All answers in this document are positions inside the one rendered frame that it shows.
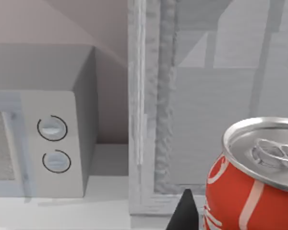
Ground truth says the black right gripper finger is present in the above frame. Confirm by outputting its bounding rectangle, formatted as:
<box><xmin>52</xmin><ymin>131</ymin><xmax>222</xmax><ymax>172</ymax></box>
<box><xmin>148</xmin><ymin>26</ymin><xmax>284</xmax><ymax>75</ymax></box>
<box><xmin>166</xmin><ymin>188</ymin><xmax>199</xmax><ymax>230</ymax></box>

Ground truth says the red and white can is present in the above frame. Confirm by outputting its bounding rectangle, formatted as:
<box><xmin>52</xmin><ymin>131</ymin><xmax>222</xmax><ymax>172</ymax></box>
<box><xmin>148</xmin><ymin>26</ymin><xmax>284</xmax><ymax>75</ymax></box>
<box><xmin>202</xmin><ymin>116</ymin><xmax>288</xmax><ymax>230</ymax></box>

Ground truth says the round microwave knob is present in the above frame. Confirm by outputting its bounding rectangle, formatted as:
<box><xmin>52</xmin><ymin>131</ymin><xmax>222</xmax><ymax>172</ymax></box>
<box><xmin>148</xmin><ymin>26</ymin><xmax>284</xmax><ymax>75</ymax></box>
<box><xmin>42</xmin><ymin>149</ymin><xmax>72</xmax><ymax>173</ymax></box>
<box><xmin>36</xmin><ymin>115</ymin><xmax>68</xmax><ymax>142</ymax></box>

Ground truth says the pale microwave oven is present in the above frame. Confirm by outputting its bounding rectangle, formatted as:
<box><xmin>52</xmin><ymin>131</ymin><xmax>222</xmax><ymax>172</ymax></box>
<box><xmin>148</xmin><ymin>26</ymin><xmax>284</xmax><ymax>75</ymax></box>
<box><xmin>0</xmin><ymin>43</ymin><xmax>98</xmax><ymax>199</ymax></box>

